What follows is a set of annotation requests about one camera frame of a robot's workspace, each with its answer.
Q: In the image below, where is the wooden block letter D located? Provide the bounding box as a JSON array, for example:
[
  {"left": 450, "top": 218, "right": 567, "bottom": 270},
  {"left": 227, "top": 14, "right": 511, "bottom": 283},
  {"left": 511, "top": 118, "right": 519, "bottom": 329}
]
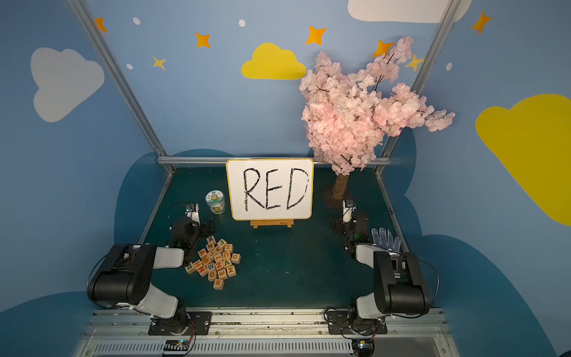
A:
[{"left": 208, "top": 271, "right": 218, "bottom": 282}]

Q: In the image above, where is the wooden block letter E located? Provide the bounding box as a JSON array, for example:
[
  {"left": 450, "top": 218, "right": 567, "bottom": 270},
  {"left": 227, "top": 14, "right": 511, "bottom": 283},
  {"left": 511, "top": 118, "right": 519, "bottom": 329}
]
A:
[{"left": 217, "top": 269, "right": 228, "bottom": 280}]

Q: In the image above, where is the wooden block letter R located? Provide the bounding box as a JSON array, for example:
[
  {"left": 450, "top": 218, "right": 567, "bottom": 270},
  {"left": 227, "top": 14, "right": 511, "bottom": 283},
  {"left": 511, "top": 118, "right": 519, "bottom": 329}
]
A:
[{"left": 214, "top": 279, "right": 225, "bottom": 290}]

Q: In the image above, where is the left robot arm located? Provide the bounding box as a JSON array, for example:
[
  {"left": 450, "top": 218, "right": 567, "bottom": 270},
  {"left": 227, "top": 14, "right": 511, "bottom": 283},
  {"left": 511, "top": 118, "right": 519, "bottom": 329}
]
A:
[{"left": 86, "top": 217, "right": 216, "bottom": 337}]

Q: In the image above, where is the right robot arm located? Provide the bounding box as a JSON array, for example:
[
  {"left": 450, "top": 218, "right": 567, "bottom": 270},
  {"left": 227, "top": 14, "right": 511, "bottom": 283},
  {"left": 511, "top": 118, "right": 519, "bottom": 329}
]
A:
[{"left": 332, "top": 207, "right": 433, "bottom": 325}]

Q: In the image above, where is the wooden block letter P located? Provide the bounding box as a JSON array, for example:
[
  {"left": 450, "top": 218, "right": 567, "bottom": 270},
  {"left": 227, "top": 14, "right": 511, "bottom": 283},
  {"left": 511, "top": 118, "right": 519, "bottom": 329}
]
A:
[{"left": 185, "top": 264, "right": 196, "bottom": 275}]

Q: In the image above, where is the wooden block letter M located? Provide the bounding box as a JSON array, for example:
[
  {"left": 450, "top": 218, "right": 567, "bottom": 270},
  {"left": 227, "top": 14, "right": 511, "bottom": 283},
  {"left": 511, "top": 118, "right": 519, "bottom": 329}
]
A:
[{"left": 226, "top": 266, "right": 237, "bottom": 278}]

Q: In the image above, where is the white board reading RED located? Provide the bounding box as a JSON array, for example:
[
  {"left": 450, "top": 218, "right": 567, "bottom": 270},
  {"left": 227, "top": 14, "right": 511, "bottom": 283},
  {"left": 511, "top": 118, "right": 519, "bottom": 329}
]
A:
[{"left": 226, "top": 159, "right": 315, "bottom": 221}]

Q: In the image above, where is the blue dotted work glove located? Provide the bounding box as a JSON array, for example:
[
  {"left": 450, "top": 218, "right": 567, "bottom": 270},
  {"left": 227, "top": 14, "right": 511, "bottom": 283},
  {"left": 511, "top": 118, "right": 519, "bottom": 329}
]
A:
[{"left": 371, "top": 228, "right": 401, "bottom": 254}]

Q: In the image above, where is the wooden block red N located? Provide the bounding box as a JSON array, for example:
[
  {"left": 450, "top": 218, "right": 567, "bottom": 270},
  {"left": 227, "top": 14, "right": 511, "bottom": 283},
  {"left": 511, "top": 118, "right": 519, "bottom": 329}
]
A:
[{"left": 197, "top": 266, "right": 208, "bottom": 277}]

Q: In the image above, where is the small wooden easel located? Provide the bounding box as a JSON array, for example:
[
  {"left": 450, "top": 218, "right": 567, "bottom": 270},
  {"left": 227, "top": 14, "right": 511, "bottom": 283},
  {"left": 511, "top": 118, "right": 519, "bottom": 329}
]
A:
[{"left": 250, "top": 220, "right": 294, "bottom": 229}]

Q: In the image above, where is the pink cherry blossom tree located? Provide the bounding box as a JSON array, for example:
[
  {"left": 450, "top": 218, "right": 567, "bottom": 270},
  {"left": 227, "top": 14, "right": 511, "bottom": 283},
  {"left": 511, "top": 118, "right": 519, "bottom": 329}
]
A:
[{"left": 299, "top": 37, "right": 456, "bottom": 200}]

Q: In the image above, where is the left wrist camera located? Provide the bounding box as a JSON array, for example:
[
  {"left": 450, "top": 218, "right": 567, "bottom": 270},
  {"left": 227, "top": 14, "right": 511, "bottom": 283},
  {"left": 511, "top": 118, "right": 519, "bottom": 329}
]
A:
[{"left": 185, "top": 204, "right": 200, "bottom": 225}]

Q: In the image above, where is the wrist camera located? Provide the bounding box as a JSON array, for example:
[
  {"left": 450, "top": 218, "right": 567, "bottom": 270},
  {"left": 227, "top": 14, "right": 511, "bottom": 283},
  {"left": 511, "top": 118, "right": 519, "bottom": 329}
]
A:
[
  {"left": 185, "top": 204, "right": 200, "bottom": 225},
  {"left": 342, "top": 199, "right": 356, "bottom": 223}
]

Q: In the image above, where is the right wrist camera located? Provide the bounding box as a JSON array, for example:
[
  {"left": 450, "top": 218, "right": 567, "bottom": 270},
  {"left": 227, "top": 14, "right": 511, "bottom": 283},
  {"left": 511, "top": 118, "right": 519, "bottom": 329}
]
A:
[{"left": 342, "top": 199, "right": 356, "bottom": 223}]

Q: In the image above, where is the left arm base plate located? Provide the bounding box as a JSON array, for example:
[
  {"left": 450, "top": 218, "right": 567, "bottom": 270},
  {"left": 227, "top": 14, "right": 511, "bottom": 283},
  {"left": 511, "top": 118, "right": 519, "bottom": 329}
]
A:
[{"left": 148, "top": 311, "right": 213, "bottom": 336}]

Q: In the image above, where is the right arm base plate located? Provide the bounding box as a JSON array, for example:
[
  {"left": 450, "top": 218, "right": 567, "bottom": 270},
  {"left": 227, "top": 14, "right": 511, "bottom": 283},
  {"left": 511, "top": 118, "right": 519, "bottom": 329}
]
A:
[{"left": 323, "top": 309, "right": 388, "bottom": 337}]

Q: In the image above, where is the aluminium rail frame front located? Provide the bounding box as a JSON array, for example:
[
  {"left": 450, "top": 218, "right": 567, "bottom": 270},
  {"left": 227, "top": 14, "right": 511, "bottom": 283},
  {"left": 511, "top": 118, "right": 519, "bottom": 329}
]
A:
[{"left": 74, "top": 307, "right": 459, "bottom": 356}]

